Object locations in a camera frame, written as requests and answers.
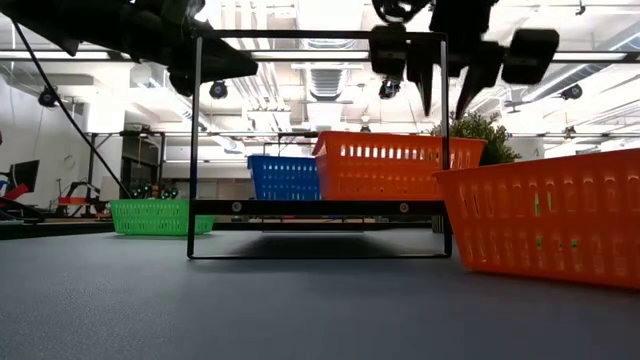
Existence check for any green plastic slotted basket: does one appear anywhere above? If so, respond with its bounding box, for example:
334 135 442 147
108 198 216 237
532 192 579 251

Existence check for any black metal wooden shelf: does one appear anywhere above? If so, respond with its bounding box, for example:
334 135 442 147
186 28 454 260

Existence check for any blue plastic slotted basket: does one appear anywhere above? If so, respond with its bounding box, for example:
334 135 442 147
246 154 322 201

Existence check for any orange plastic slotted basket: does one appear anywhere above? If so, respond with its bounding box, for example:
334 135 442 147
432 147 640 291
312 130 487 201

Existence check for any black metal background rack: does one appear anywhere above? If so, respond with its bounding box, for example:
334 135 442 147
82 130 167 201

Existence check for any potted plant dark ribbed pot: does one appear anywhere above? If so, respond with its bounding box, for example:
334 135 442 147
428 111 522 167

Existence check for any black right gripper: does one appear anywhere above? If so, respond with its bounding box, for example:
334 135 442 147
368 0 561 120

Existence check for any ceiling ventilation duct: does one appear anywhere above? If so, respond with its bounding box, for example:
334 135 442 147
305 64 347 103

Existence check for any black aluminium table frame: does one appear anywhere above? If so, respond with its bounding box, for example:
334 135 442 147
0 219 436 241

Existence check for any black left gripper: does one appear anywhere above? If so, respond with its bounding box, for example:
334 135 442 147
139 9 259 97

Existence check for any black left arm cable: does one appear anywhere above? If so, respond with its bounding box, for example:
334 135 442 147
10 19 134 201

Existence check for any black computer monitor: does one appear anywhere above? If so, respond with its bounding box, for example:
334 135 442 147
8 159 41 194

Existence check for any red bar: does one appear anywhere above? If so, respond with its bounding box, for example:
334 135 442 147
2 182 31 202

